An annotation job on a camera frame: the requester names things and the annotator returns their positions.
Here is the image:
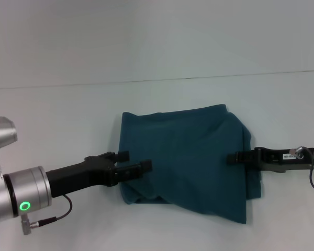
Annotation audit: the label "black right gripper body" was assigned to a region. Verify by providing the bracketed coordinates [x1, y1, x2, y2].
[253, 146, 314, 174]

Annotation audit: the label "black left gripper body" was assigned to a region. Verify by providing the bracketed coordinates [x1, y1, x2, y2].
[46, 152, 119, 199]

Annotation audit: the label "left arm dark cable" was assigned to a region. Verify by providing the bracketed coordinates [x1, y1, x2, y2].
[20, 193, 74, 236]

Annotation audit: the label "right arm dark cable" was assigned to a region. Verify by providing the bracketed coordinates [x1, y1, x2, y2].
[289, 145, 314, 195]

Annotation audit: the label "arm dark cable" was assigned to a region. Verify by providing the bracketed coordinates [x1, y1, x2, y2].
[20, 193, 74, 236]
[289, 145, 314, 195]

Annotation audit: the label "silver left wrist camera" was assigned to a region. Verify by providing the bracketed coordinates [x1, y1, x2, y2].
[0, 116, 18, 185]

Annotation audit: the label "teal FREE print t-shirt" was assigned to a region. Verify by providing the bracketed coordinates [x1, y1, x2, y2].
[119, 104, 265, 225]

